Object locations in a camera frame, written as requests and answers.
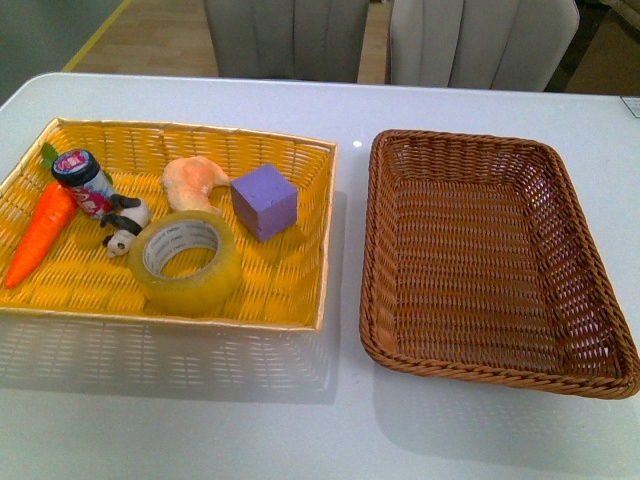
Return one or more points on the brown wicker basket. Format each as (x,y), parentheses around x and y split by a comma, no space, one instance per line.
(479,266)

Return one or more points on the toy panda figurine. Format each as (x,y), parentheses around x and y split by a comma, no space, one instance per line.
(129,217)

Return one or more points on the small red labelled jar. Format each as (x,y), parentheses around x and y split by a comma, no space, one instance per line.
(81,175)

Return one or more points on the left grey upholstered chair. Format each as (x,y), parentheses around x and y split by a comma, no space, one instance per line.
(290,40)

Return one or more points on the right grey upholstered chair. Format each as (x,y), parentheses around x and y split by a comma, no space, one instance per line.
(479,44)

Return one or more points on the purple foam cube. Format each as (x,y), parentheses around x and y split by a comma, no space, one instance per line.
(265,202)

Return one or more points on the clear yellowish tape roll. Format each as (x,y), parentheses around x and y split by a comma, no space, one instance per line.
(186,263)

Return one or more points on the orange toy carrot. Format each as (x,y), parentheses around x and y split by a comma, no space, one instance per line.
(54,210)

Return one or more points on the toy chicken drumstick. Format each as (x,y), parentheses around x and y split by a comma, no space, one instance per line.
(188,182)

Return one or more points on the grey upholstered chair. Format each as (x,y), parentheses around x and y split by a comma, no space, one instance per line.
(479,44)
(290,40)

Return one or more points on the yellow woven basket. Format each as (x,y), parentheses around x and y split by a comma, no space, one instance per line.
(283,284)

